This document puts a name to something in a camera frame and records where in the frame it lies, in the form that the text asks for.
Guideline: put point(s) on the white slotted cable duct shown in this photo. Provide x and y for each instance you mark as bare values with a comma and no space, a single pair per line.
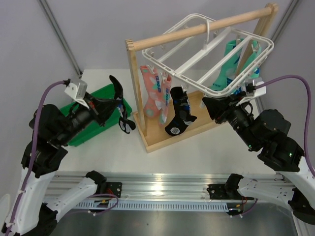
203,206

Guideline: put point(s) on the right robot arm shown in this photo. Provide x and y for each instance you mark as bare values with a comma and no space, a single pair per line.
267,134

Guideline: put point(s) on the right green blue sock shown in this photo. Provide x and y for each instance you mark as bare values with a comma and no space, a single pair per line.
256,51

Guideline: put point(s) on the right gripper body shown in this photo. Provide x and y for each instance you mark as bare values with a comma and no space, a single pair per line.
236,116

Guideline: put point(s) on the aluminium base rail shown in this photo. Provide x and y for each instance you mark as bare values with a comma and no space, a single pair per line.
158,187

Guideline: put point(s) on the black sock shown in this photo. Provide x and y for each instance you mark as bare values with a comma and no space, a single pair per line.
183,117
125,124

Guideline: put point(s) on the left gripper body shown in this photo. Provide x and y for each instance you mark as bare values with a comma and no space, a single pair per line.
80,117

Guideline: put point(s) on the green plastic bin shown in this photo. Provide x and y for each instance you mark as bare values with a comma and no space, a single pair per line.
85,134

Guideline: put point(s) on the aluminium frame post left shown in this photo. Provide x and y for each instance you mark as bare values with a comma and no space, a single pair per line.
60,36

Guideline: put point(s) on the wooden hanging rack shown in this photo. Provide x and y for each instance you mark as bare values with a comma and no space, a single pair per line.
152,133

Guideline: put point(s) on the aluminium frame post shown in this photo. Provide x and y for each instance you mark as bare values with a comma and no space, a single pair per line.
285,20
60,36

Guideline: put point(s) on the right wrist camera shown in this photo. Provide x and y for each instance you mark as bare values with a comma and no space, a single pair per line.
253,88

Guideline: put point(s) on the white plastic clip hanger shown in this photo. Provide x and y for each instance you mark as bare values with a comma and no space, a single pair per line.
196,59

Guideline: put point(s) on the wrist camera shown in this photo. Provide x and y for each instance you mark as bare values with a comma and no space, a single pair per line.
76,90
253,88

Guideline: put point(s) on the green blue sock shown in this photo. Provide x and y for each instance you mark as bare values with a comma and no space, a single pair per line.
228,69
256,51

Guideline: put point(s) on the aluminium frame post right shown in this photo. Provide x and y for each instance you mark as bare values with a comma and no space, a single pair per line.
285,20

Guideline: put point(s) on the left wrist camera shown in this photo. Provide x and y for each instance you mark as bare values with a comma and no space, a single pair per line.
76,90

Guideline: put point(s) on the left green blue sock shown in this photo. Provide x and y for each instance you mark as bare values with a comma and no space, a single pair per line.
228,69

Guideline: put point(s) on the pink sock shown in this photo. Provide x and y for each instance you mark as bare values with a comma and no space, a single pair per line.
153,87
164,99

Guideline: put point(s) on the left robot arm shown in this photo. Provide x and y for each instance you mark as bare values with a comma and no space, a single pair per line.
51,133

